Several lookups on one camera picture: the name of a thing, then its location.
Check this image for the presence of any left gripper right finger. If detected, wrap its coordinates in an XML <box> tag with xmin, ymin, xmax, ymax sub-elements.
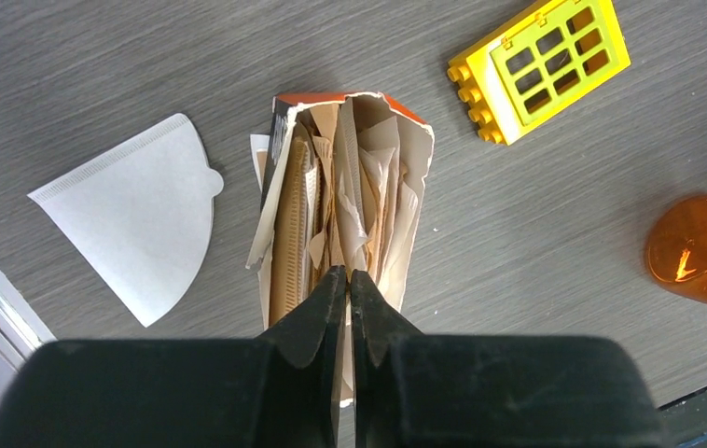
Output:
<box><xmin>350</xmin><ymin>270</ymin><xmax>422</xmax><ymax>447</ymax></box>

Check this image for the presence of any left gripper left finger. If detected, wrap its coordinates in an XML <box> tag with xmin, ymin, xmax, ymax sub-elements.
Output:
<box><xmin>257</xmin><ymin>266</ymin><xmax>348</xmax><ymax>447</ymax></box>

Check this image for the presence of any coffee filter box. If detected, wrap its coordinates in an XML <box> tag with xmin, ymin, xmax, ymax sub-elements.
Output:
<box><xmin>245</xmin><ymin>91</ymin><xmax>437</xmax><ymax>410</ymax></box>

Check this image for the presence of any amber glass carafe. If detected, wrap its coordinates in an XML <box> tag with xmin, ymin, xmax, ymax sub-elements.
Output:
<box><xmin>644</xmin><ymin>194</ymin><xmax>707</xmax><ymax>304</ymax></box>

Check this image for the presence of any white paper coffee filter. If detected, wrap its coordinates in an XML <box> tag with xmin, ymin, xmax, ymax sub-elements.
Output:
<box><xmin>28</xmin><ymin>113</ymin><xmax>224</xmax><ymax>327</ymax></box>

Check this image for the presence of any yellow green window block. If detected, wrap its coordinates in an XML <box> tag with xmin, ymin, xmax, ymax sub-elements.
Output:
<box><xmin>447</xmin><ymin>0</ymin><xmax>631</xmax><ymax>145</ymax></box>

